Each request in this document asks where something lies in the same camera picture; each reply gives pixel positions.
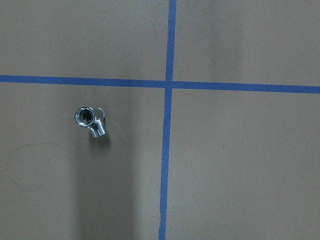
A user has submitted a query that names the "chrome angle pipe fitting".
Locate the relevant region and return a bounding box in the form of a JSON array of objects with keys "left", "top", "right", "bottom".
[{"left": 74, "top": 106, "right": 107, "bottom": 139}]

